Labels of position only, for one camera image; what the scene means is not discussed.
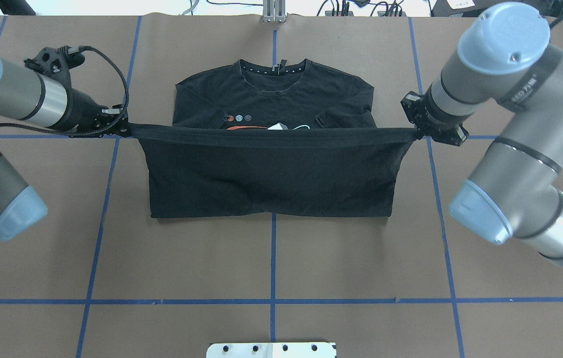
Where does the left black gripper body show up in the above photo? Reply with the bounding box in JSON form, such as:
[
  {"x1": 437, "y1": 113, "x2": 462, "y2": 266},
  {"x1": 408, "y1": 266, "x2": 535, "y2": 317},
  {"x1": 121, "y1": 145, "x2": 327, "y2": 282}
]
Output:
[{"x1": 61, "y1": 89, "x2": 130, "y2": 138}]

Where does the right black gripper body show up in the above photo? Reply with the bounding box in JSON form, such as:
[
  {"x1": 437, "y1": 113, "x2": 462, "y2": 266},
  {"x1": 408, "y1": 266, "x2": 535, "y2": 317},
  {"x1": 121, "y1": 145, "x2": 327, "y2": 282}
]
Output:
[{"x1": 400, "y1": 91, "x2": 469, "y2": 146}]

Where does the black graphic t-shirt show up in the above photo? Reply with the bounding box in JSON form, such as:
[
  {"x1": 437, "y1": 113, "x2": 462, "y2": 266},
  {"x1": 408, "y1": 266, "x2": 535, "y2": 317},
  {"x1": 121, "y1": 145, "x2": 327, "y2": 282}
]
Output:
[{"x1": 129, "y1": 59, "x2": 421, "y2": 218}]

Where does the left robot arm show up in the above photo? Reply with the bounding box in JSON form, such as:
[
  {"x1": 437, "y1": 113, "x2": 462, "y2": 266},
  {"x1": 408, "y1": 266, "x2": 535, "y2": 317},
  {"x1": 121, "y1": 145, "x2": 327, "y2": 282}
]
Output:
[{"x1": 0, "y1": 45, "x2": 130, "y2": 242}]

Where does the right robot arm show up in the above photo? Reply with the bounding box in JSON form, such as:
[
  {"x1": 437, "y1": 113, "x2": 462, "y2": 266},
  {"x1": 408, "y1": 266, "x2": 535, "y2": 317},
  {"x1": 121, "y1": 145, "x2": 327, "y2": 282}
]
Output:
[{"x1": 401, "y1": 1, "x2": 563, "y2": 268}]

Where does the aluminium frame post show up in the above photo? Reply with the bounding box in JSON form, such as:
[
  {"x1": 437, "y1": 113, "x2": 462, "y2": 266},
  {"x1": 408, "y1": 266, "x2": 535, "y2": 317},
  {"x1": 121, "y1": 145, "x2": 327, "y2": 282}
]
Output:
[{"x1": 262, "y1": 0, "x2": 287, "y2": 23}]

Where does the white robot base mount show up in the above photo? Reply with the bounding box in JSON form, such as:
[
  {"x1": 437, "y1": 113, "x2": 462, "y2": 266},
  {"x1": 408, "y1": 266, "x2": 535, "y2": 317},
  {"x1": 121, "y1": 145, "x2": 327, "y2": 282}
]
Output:
[{"x1": 206, "y1": 342, "x2": 337, "y2": 358}]

